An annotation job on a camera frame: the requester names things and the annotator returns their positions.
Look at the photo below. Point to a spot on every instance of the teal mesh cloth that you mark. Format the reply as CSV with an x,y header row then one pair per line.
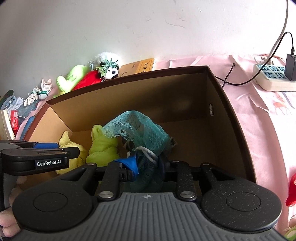
x,y
150,143

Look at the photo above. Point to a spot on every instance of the light green plush toy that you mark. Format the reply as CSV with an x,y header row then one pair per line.
x,y
103,149

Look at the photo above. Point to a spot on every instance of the white power strip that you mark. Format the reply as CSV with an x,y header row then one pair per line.
x,y
272,78

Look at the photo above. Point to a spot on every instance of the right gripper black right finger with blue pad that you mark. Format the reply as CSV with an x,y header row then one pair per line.
x,y
179,173

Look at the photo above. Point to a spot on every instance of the brown cardboard shoe box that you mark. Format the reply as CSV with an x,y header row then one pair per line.
x,y
187,102

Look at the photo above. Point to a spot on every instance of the person's left hand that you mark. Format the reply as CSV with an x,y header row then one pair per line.
x,y
9,226

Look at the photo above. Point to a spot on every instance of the white bunny plush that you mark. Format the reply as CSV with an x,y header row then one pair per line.
x,y
39,93

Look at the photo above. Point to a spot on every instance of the green and red plush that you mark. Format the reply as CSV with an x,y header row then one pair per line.
x,y
79,76

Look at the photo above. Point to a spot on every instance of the red knitted toy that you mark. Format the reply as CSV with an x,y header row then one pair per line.
x,y
291,199

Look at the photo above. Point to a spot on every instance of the red small box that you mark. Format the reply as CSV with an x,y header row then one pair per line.
x,y
14,121

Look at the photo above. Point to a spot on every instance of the pink bed sheet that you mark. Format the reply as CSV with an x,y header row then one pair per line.
x,y
267,118

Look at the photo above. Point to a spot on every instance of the tan cardboard box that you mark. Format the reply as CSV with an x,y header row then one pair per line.
x,y
141,66

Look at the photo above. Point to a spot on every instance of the yellow plush toy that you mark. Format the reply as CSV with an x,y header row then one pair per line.
x,y
77,153

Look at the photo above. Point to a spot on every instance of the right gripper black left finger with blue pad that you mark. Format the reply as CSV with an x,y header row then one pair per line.
x,y
117,172

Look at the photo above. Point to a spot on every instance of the panda plush with leaves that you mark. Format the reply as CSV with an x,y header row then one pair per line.
x,y
107,64

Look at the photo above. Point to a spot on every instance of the black power adapter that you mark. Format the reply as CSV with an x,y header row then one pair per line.
x,y
290,67

